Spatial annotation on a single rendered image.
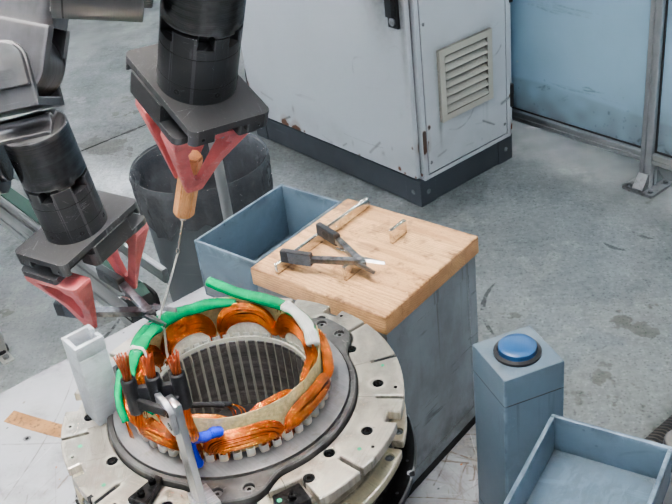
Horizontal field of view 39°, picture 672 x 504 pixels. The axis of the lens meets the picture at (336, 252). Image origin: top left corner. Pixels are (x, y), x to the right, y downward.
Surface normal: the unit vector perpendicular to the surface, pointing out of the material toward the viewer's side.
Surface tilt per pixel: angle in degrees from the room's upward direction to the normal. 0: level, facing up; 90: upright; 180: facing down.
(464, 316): 90
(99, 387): 90
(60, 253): 7
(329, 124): 90
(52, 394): 0
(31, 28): 67
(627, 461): 90
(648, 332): 0
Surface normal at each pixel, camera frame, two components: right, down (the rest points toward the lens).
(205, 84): 0.30, 0.72
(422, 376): 0.77, 0.26
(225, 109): 0.17, -0.69
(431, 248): -0.11, -0.84
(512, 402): 0.35, 0.47
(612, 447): -0.50, 0.51
